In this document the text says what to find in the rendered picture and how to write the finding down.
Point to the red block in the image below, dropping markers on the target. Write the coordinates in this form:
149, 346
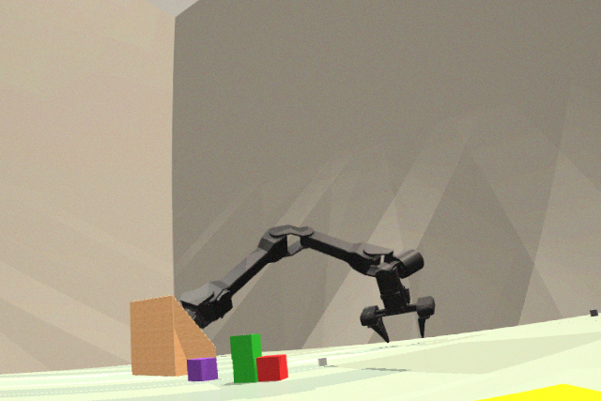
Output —
272, 368

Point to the green block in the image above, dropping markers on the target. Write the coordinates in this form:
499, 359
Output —
245, 370
245, 346

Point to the purple cube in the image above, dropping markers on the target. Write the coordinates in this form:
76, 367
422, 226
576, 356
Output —
203, 369

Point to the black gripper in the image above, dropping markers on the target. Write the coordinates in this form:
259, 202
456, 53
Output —
395, 304

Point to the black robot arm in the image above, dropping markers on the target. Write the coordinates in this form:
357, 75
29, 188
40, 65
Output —
214, 299

